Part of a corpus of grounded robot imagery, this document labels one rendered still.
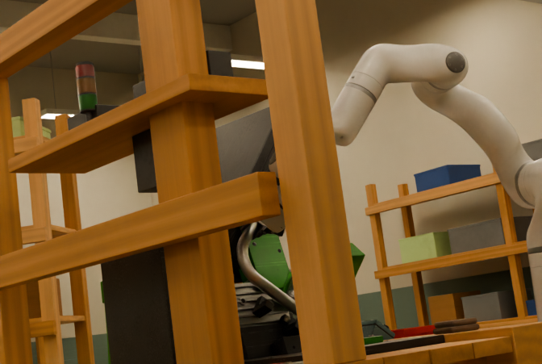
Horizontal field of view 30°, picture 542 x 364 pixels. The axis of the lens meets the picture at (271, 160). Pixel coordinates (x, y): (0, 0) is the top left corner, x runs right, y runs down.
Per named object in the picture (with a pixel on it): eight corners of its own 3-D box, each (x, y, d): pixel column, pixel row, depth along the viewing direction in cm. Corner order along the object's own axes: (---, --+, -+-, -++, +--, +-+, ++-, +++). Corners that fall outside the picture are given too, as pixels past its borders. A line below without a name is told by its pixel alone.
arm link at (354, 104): (333, 64, 248) (273, 167, 240) (382, 101, 253) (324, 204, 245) (318, 69, 256) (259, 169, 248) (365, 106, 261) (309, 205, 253)
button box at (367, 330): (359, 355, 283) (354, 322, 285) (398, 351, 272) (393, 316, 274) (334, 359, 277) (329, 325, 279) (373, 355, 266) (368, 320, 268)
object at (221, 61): (198, 96, 254) (194, 69, 255) (235, 79, 242) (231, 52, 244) (175, 94, 249) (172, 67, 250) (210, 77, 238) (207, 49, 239)
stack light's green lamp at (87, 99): (92, 115, 275) (90, 98, 276) (102, 110, 271) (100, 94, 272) (76, 114, 272) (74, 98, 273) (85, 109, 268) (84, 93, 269)
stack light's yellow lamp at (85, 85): (90, 98, 276) (89, 82, 277) (100, 94, 272) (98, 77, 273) (74, 98, 273) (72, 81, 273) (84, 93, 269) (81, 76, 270)
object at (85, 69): (89, 82, 277) (87, 66, 277) (98, 77, 273) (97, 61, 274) (72, 81, 273) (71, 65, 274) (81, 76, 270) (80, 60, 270)
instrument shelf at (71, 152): (85, 173, 305) (84, 161, 306) (276, 95, 238) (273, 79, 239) (8, 173, 289) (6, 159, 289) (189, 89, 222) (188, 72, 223)
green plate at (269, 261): (276, 297, 276) (255, 227, 284) (294, 286, 271) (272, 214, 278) (243, 301, 269) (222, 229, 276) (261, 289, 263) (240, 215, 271)
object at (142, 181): (177, 192, 266) (171, 137, 269) (215, 179, 254) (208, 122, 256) (137, 193, 258) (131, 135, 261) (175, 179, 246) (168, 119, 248)
